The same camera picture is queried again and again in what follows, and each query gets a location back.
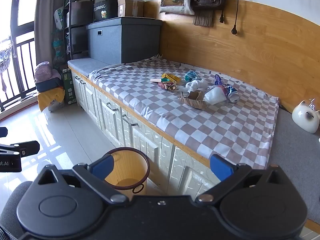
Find brown gold wrapper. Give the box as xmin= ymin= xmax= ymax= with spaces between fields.
xmin=159 ymin=82 xmax=177 ymax=91

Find yellow bag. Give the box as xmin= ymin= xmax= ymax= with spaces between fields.
xmin=37 ymin=87 xmax=66 ymax=112

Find green carton box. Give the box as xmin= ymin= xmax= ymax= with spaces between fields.
xmin=60 ymin=65 xmax=77 ymax=105

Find green patterned packs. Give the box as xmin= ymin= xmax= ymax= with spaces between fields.
xmin=51 ymin=30 xmax=67 ymax=65

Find black printed storage box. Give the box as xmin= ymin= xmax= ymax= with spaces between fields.
xmin=93 ymin=0 xmax=119 ymax=22

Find white package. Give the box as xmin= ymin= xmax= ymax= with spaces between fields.
xmin=54 ymin=7 xmax=65 ymax=30

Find teal plastic wrapper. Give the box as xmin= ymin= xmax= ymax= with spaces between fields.
xmin=184 ymin=70 xmax=198 ymax=83

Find brown curtain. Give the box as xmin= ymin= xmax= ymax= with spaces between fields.
xmin=35 ymin=0 xmax=57 ymax=65

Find white plastic bag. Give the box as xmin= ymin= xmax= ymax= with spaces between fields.
xmin=203 ymin=85 xmax=228 ymax=106

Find pink cushion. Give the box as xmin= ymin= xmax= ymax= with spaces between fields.
xmin=35 ymin=61 xmax=62 ymax=83

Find black drawer tower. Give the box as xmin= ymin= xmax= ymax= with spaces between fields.
xmin=69 ymin=0 xmax=97 ymax=59

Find crushed blue can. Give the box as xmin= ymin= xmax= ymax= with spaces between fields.
xmin=222 ymin=84 xmax=240 ymax=104

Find brown white checkered cloth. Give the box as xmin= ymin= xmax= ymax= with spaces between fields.
xmin=89 ymin=55 xmax=279 ymax=170

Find yellow carton pack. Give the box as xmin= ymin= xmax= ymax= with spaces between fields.
xmin=161 ymin=72 xmax=181 ymax=85

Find black cable with round plug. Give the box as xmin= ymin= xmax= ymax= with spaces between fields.
xmin=231 ymin=0 xmax=241 ymax=36

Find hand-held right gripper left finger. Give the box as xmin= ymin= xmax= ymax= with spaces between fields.
xmin=32 ymin=154 xmax=129 ymax=204

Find grey seat cushion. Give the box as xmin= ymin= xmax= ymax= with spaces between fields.
xmin=67 ymin=57 xmax=110 ymax=77
xmin=269 ymin=107 xmax=320 ymax=227

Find brown fringed cloth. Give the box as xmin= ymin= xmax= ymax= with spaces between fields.
xmin=193 ymin=9 xmax=214 ymax=27

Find paper trash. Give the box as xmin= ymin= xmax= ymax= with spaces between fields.
xmin=180 ymin=91 xmax=209 ymax=110

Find black balcony railing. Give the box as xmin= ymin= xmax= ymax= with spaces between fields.
xmin=0 ymin=36 xmax=38 ymax=113

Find white crumpled tissue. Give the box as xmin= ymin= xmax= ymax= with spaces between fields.
xmin=185 ymin=79 xmax=208 ymax=93

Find white cat figurine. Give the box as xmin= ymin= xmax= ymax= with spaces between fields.
xmin=292 ymin=100 xmax=320 ymax=134

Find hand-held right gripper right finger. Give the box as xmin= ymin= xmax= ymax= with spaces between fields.
xmin=195 ymin=154 xmax=292 ymax=204

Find cardboard box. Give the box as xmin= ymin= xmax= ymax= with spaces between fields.
xmin=117 ymin=0 xmax=145 ymax=18

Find brown rimmed waste bin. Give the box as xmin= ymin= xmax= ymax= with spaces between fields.
xmin=104 ymin=147 xmax=150 ymax=194

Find grey storage box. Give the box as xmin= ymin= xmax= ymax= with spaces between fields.
xmin=86 ymin=17 xmax=163 ymax=65

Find grey fabric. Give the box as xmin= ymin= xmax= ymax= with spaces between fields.
xmin=0 ymin=181 xmax=33 ymax=239

